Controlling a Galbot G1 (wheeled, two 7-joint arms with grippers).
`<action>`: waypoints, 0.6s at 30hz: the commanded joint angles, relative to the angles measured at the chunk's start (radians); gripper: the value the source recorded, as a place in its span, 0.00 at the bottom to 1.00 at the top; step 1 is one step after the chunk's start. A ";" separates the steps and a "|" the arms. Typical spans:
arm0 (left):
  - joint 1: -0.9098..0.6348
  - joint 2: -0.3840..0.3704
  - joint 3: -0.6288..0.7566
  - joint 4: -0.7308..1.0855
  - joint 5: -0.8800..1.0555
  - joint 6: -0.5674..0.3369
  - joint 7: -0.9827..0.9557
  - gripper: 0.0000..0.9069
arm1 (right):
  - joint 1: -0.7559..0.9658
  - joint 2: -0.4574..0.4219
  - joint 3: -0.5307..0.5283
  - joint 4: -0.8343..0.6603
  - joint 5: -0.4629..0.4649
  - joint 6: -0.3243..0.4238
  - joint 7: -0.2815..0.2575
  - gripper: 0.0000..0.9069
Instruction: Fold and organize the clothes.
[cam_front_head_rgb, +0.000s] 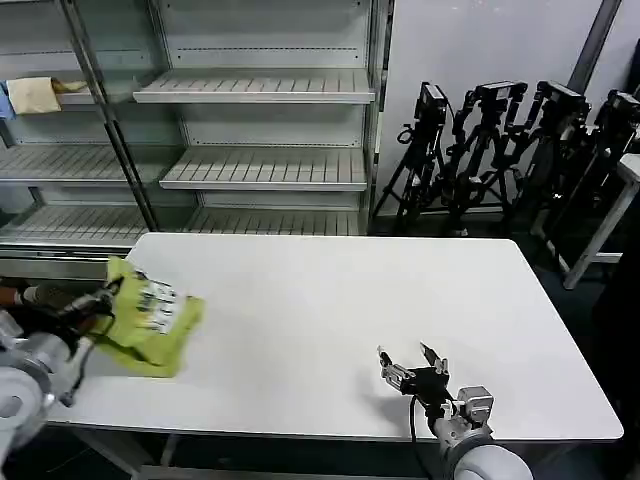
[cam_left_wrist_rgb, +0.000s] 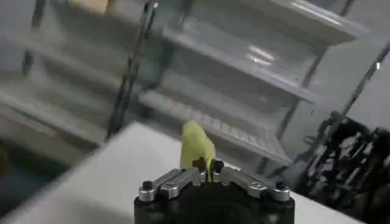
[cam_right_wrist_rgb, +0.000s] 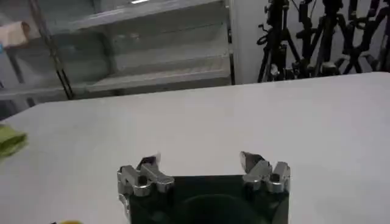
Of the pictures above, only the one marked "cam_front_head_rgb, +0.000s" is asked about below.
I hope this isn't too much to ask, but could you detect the grey empty shelf unit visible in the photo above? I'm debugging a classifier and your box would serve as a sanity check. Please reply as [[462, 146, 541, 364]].
[[133, 0, 396, 237]]

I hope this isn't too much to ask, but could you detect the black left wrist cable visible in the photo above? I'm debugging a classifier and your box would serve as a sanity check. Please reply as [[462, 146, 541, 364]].
[[62, 339, 96, 407]]

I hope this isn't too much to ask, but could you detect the metal rack with glass panels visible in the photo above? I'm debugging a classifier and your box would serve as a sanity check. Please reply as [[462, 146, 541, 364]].
[[0, 0, 169, 251]]

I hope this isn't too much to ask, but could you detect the tan crumpled cloth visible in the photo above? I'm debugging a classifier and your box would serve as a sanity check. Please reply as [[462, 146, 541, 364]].
[[52, 78, 90, 95]]

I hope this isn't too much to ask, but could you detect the grey slanted post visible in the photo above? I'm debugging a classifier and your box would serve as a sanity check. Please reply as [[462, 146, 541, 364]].
[[568, 0, 625, 94]]

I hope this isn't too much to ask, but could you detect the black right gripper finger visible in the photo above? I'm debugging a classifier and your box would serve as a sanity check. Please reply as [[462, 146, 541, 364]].
[[377, 344, 412, 392], [418, 341, 450, 376]]

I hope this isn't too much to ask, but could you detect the yellow-green shirt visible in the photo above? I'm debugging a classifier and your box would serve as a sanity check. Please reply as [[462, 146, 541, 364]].
[[92, 255, 208, 380]]

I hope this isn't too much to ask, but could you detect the white side table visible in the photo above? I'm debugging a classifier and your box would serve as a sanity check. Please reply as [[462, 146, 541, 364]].
[[529, 152, 640, 291]]

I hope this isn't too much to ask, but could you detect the black camera tripod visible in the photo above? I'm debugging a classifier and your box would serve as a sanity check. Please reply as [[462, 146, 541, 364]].
[[444, 82, 529, 237], [574, 89, 640, 251], [514, 82, 594, 239], [372, 82, 454, 226]]

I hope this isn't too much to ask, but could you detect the blue cloth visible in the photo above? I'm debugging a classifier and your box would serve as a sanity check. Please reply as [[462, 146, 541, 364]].
[[0, 82, 16, 122]]

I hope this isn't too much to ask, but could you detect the beige folded cloth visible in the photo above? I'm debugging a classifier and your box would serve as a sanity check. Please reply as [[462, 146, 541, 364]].
[[5, 76, 64, 115]]

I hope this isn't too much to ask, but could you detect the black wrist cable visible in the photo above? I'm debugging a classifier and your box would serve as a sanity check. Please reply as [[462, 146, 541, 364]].
[[62, 339, 96, 407], [408, 393, 437, 480]]

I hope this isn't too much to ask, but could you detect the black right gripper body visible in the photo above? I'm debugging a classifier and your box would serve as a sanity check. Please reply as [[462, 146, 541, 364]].
[[402, 366, 451, 406]]

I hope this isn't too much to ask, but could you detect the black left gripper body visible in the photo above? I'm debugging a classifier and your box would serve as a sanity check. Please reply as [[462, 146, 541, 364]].
[[52, 303, 110, 345]]

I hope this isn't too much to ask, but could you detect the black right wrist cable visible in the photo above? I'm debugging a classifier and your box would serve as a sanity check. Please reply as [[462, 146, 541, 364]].
[[408, 393, 437, 480]]

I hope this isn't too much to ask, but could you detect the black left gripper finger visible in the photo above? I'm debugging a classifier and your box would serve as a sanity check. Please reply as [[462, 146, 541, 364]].
[[69, 280, 124, 316]]

